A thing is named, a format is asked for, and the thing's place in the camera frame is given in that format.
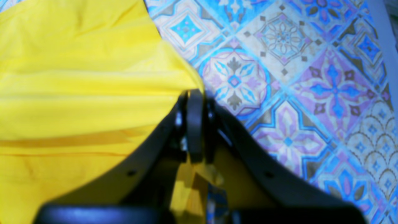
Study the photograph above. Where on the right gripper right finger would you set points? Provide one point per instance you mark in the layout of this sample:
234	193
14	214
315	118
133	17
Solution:
284	187

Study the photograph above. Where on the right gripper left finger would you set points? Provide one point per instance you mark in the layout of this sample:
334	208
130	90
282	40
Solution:
147	176

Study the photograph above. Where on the yellow T-shirt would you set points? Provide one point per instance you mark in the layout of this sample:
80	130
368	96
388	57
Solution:
83	83

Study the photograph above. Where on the patterned tile tablecloth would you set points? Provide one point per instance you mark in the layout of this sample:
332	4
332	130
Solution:
307	80

